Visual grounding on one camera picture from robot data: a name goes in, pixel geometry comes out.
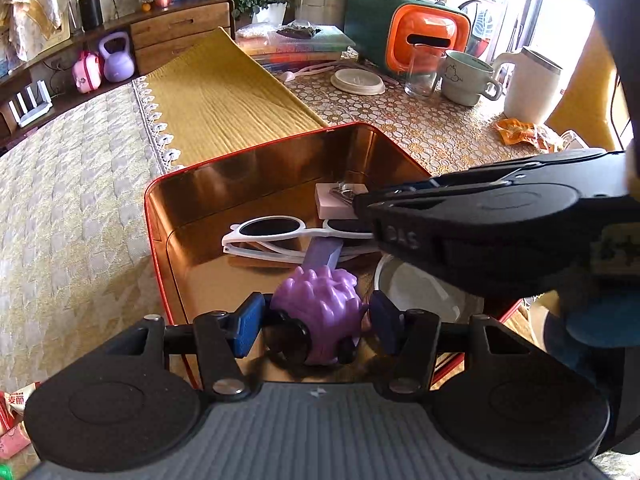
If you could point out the washing machine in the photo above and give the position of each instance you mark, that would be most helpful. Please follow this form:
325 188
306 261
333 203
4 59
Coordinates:
480 10

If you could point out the silver nail clipper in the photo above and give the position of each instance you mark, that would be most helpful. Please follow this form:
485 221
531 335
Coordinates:
347 192

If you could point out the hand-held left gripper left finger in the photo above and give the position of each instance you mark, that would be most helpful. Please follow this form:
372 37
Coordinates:
248 325

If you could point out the white router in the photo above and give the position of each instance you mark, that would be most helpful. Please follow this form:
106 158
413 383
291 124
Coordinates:
30 107

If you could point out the purple spiky massage roller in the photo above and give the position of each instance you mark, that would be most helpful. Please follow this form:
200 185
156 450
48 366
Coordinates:
320 300

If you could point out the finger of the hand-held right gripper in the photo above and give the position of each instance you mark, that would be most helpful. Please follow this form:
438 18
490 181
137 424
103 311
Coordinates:
550 162
400 202

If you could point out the dark bag on books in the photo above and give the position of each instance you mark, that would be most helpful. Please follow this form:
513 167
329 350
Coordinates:
297 31

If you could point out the clear drinking glass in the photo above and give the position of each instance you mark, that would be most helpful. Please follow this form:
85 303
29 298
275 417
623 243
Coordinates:
421 77

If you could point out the green and orange storage box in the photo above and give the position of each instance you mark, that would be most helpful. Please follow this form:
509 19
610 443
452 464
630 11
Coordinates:
425 30

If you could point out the wooden television cabinet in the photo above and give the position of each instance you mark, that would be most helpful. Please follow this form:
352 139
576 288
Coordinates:
175 27

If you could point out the red snack packet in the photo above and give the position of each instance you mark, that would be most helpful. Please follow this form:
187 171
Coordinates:
17 397

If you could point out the person's right hand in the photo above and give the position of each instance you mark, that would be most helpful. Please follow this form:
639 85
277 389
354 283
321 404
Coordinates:
600 325

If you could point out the pink plastic spoon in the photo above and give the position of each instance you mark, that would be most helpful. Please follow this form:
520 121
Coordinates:
305 71

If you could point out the round metal tin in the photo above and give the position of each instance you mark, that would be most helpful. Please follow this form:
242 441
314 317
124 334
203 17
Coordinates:
425 290

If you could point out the orange snack wrapper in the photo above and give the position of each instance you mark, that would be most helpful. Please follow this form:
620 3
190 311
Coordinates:
525 135

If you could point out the black cylinder speaker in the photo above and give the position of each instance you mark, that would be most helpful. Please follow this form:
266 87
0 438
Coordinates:
91 11

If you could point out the pink rectangular block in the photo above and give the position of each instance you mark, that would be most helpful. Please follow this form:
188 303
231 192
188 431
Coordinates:
330 207

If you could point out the stack of plastic boxes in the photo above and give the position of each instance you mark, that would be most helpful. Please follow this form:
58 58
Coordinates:
300 50

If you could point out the white jug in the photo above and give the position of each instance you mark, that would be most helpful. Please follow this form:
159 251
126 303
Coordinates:
530 90

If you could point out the patterned cream cloth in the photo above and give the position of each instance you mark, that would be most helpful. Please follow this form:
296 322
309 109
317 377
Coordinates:
30 5

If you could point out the yellow table runner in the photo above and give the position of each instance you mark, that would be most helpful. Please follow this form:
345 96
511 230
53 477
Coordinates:
220 95

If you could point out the pink snack packet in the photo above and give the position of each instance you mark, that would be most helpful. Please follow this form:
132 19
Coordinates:
12 442

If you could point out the purple kettlebell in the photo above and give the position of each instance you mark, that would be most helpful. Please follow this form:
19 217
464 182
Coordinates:
118 62

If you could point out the white sunglasses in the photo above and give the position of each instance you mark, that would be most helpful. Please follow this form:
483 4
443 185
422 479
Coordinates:
270 227

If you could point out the pale green mug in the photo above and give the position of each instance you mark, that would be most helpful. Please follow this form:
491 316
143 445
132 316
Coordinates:
465 82

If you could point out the red tin box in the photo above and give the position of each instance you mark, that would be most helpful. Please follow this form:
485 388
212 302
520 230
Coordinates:
225 195

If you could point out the pink toy suitcase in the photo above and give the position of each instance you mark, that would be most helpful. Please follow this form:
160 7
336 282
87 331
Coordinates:
87 74

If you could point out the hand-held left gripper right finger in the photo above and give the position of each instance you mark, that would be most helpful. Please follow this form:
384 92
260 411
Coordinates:
386 322

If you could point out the white round lid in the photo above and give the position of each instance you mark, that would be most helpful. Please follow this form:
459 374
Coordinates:
357 81

